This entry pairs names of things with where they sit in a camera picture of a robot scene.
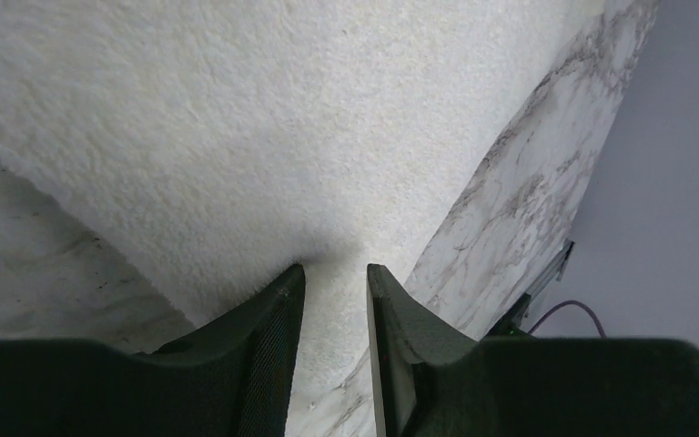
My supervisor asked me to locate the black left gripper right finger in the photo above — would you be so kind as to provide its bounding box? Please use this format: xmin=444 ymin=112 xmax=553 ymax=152
xmin=367 ymin=264 xmax=699 ymax=436

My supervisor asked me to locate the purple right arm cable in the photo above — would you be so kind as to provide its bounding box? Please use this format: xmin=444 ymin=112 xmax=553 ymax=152
xmin=527 ymin=300 xmax=608 ymax=340

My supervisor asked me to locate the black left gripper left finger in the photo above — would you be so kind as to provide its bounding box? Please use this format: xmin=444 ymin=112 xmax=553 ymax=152
xmin=0 ymin=265 xmax=306 ymax=436

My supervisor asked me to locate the cream white towel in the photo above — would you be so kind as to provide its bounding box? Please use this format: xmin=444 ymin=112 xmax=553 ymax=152
xmin=0 ymin=1 xmax=604 ymax=436

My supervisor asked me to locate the aluminium rail frame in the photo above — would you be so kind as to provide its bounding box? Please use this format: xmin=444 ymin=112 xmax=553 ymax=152
xmin=486 ymin=239 xmax=574 ymax=337

